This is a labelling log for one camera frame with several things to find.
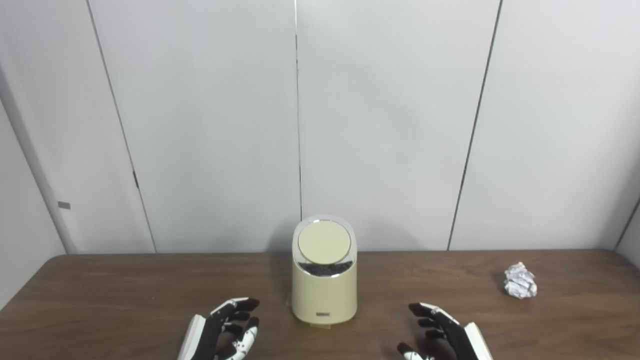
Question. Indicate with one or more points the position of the cream round bin lid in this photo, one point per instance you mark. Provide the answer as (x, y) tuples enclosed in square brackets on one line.
[(324, 242)]

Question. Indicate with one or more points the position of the small gray wall tag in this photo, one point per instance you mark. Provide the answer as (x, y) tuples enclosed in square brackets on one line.
[(63, 205)]

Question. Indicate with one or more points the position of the cream-colored bin body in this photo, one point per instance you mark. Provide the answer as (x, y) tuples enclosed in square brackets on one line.
[(324, 295)]

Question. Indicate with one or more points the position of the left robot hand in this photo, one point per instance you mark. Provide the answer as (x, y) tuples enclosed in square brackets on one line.
[(207, 332)]

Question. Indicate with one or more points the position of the black bin liner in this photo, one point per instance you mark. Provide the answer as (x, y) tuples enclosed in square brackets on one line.
[(327, 270)]

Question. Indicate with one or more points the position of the white paper ball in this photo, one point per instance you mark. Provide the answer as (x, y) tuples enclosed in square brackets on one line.
[(520, 281)]

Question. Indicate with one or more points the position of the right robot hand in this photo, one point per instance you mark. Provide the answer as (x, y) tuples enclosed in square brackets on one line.
[(452, 337)]

